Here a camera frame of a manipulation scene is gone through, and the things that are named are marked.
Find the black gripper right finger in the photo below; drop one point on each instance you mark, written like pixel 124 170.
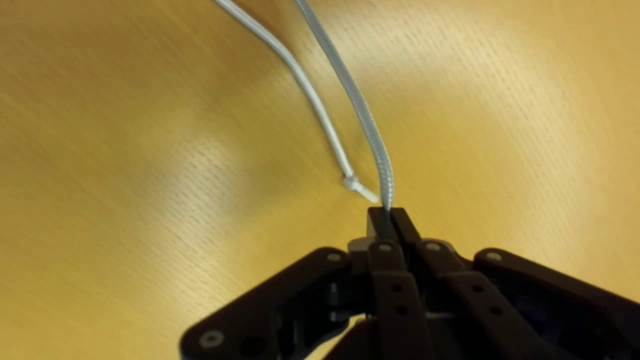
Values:
pixel 520 306

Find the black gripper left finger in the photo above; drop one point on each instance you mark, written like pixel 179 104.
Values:
pixel 320 306

